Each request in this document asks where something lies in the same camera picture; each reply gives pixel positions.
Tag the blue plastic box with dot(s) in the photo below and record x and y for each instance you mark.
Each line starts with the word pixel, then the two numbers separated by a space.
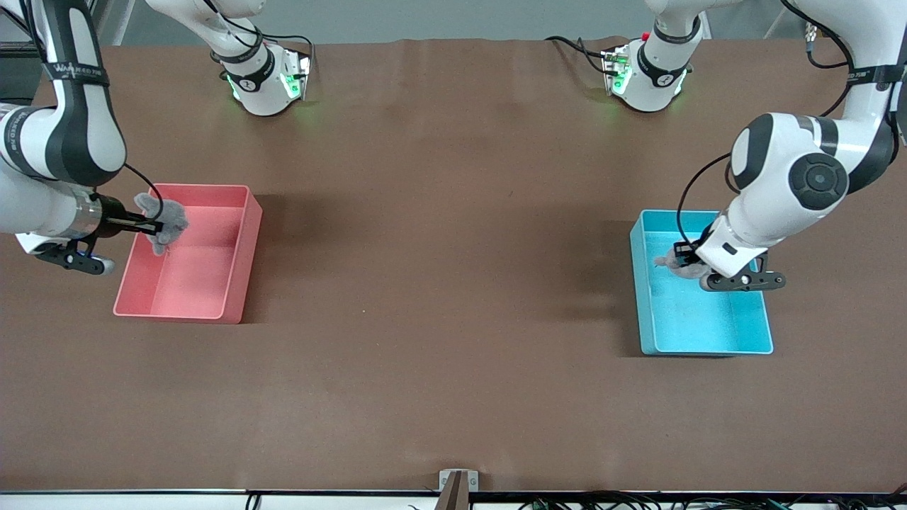
pixel 694 326

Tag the pink plastic box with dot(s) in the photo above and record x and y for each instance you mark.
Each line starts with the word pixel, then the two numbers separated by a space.
pixel 198 290

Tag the aluminium frame post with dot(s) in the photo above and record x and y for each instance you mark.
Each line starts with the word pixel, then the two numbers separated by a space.
pixel 14 48

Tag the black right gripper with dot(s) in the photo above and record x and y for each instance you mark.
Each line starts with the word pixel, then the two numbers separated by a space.
pixel 111 212

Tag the plain grey plush toy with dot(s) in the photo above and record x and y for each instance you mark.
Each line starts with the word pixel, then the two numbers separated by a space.
pixel 173 212

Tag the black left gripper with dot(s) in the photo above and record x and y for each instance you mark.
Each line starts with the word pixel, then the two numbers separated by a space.
pixel 686 251

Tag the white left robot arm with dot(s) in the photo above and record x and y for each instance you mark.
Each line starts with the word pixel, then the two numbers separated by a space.
pixel 779 163

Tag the grey plush toy white belly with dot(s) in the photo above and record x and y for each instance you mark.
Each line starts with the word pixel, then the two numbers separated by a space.
pixel 680 269

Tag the brown camera post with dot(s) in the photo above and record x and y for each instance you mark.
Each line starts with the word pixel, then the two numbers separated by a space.
pixel 453 496

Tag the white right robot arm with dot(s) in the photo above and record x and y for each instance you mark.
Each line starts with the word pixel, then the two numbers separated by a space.
pixel 78 134

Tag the silver mounting bracket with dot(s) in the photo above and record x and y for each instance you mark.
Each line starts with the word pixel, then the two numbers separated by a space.
pixel 473 480

